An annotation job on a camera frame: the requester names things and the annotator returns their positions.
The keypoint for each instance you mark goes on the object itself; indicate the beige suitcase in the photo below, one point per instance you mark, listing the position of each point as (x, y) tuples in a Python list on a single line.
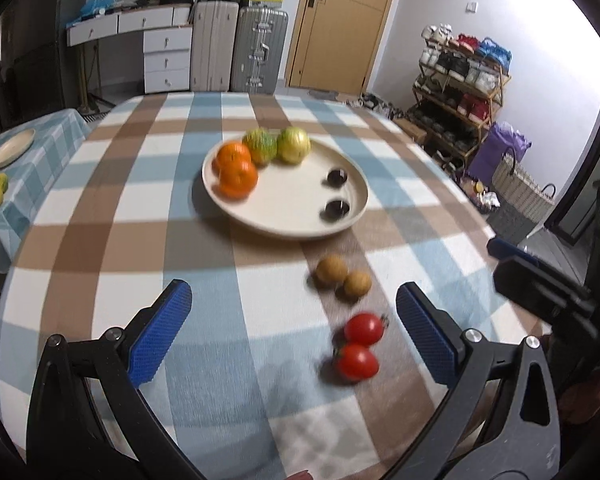
[(212, 45)]

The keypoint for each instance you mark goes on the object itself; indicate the pile of loose shoes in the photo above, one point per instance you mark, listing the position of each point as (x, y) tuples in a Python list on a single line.
[(375, 102)]

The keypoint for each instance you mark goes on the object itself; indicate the cream round plate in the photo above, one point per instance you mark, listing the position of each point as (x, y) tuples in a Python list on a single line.
[(290, 200)]

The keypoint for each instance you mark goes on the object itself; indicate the blue plastic bag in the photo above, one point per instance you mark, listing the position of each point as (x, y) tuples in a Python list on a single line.
[(97, 5)]

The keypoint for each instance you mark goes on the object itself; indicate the small beige plate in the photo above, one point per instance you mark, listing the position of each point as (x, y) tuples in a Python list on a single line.
[(13, 147)]

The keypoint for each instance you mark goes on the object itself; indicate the wooden door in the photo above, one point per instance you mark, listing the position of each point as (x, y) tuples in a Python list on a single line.
[(340, 35)]

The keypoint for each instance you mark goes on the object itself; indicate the person's right hand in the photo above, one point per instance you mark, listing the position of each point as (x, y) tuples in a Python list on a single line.
[(582, 402)]

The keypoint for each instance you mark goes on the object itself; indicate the yellow-green guava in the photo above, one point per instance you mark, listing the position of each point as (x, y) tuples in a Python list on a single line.
[(294, 144)]

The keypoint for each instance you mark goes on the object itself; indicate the silver suitcase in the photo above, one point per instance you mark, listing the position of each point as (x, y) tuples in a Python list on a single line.
[(257, 50)]

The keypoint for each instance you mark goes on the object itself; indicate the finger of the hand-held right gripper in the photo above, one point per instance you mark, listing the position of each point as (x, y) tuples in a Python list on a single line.
[(501, 248), (530, 285)]

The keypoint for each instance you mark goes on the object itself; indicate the small blue checked tablecloth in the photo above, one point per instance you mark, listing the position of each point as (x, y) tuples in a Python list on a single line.
[(45, 160)]

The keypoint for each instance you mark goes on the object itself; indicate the brown cardboard box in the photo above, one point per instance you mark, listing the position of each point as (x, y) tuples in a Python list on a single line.
[(411, 130)]

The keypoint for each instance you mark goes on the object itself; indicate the dark plum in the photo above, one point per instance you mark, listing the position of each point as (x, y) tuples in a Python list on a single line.
[(337, 176), (337, 207)]

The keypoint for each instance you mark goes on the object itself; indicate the mottled green fruit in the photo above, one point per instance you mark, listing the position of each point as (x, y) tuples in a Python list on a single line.
[(260, 146)]

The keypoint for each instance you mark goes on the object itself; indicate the woven basket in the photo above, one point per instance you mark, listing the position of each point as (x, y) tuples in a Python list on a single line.
[(522, 200)]

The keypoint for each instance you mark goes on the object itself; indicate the grey refrigerator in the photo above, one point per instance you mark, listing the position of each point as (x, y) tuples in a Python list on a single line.
[(35, 60)]

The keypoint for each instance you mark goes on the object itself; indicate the grey door mat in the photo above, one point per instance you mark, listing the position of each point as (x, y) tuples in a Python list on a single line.
[(325, 94)]

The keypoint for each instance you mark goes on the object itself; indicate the brown longan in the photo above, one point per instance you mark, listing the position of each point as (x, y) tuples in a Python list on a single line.
[(331, 270), (357, 285)]

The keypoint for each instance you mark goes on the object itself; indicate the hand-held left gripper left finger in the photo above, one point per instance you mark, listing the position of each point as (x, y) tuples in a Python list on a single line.
[(160, 330)]

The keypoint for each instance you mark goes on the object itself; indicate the orange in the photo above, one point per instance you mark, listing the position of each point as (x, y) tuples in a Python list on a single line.
[(232, 153), (238, 180)]

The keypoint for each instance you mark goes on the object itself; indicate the red tomato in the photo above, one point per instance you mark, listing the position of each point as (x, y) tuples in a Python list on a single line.
[(357, 362), (364, 329)]

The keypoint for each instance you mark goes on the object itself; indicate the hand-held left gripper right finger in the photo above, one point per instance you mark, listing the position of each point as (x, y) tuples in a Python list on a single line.
[(425, 332)]

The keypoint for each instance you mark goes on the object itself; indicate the purple bag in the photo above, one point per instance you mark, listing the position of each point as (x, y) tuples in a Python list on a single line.
[(500, 147)]

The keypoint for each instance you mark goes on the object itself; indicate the white desk with drawers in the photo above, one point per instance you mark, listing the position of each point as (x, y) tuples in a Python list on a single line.
[(165, 45)]

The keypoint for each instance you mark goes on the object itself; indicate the wooden shoe rack with shoes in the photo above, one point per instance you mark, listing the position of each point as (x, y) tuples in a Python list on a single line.
[(460, 105)]

